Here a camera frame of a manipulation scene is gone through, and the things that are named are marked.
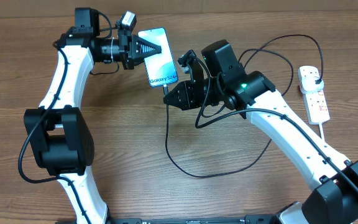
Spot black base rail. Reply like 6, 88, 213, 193
106, 214, 275, 224

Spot black USB charging cable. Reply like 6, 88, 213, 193
162, 34, 324, 179

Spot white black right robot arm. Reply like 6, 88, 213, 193
163, 40, 358, 223

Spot white charger plug adapter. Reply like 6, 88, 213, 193
300, 77, 324, 94

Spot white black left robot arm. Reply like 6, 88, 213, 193
18, 7, 162, 223

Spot white power extension strip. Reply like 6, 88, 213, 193
298, 65, 330, 124

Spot Samsung Galaxy smartphone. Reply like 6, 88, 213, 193
138, 27, 178, 87

